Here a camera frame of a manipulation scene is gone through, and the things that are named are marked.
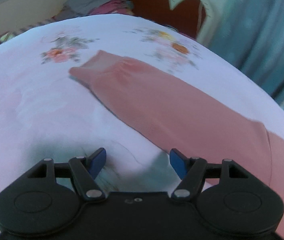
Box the pink knit sweater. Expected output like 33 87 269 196
69 50 284 237

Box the pile of pink-grey clothes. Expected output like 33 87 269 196
53 0 133 21

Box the floral white bed sheet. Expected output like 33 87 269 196
0 13 284 240

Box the blue-grey left curtain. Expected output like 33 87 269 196
209 0 284 109

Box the red heart-shaped headboard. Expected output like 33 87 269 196
130 0 207 39

